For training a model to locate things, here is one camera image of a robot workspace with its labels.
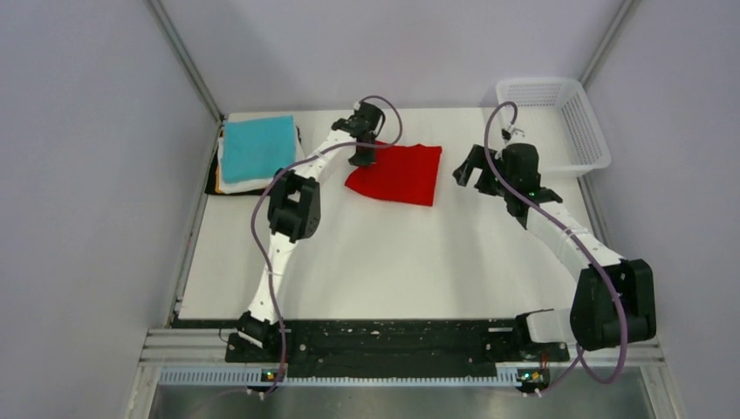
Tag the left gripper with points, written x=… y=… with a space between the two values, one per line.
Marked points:
x=362 y=161

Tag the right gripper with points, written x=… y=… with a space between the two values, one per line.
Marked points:
x=476 y=160

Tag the red t shirt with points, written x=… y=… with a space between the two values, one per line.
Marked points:
x=400 y=174

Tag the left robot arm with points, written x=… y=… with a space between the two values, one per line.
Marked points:
x=294 y=213

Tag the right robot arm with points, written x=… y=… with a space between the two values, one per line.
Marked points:
x=614 y=297

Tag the white plastic basket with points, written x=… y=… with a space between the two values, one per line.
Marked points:
x=557 y=118

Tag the folded white t shirt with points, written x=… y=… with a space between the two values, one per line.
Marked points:
x=245 y=163

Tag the folded blue t shirt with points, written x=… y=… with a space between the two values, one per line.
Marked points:
x=256 y=149

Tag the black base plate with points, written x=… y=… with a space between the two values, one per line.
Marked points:
x=393 y=348

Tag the white cable duct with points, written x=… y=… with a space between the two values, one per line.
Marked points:
x=258 y=377

